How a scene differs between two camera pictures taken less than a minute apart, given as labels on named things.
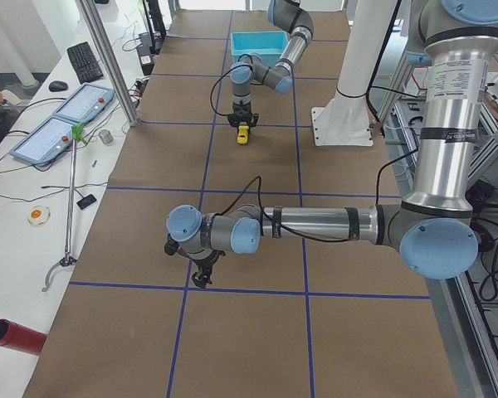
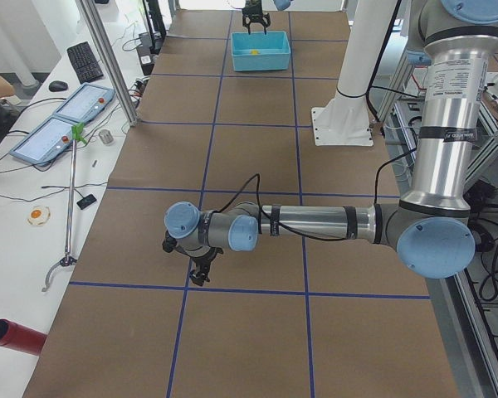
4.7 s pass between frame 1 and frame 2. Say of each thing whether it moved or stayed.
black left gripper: stayed
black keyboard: stayed
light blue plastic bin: stayed
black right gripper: moved
